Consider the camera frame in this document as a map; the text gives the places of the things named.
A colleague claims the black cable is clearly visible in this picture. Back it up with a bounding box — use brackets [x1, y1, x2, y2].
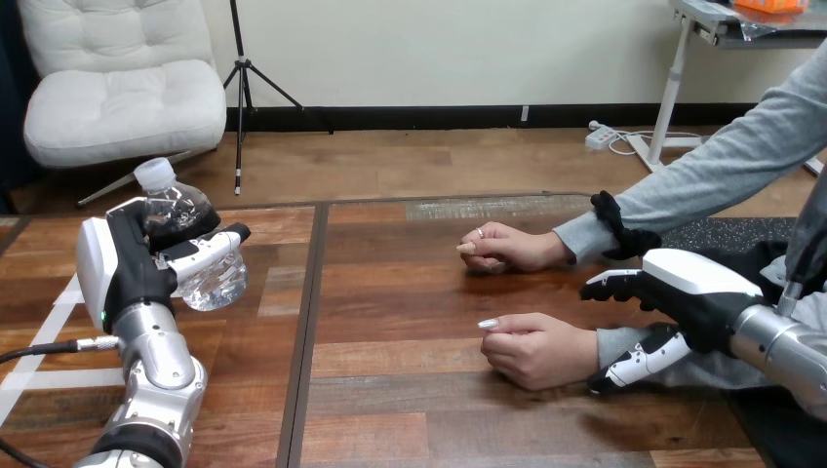
[0, 336, 122, 468]

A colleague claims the white desk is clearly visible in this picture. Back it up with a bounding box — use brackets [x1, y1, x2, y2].
[625, 0, 827, 176]

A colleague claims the clear water bottle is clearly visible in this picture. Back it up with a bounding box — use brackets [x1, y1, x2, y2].
[134, 156, 250, 313]

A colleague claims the dark speckled mat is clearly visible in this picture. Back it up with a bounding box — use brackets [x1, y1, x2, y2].
[659, 217, 798, 254]

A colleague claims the black tripod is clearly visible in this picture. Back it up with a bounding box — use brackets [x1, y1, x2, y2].
[221, 0, 335, 197]

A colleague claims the orange thing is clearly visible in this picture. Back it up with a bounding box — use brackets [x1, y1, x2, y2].
[732, 0, 810, 16]

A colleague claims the person's hand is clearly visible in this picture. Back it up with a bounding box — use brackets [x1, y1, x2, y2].
[455, 221, 576, 275]
[478, 313, 601, 393]

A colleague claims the person's forearm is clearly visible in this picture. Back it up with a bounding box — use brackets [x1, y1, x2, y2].
[553, 102, 799, 266]
[595, 323, 786, 393]

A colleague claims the white cushioned chair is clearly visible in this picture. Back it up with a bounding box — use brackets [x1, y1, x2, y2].
[16, 0, 228, 208]

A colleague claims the white power strip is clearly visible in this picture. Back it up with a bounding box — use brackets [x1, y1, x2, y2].
[584, 120, 621, 152]

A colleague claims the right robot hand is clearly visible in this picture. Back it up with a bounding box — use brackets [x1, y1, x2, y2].
[579, 248, 767, 397]

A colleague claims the white power cable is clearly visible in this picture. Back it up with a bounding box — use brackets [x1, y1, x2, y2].
[606, 129, 705, 157]

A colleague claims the person's body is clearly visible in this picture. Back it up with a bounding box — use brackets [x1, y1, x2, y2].
[665, 38, 827, 468]

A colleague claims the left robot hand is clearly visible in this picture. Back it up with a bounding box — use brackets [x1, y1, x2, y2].
[76, 196, 252, 334]

